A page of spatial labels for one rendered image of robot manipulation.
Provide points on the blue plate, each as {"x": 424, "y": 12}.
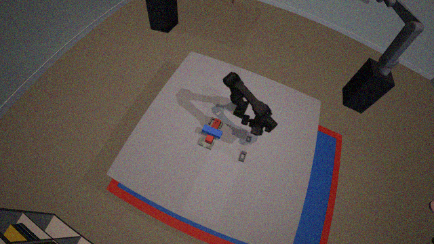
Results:
{"x": 212, "y": 131}

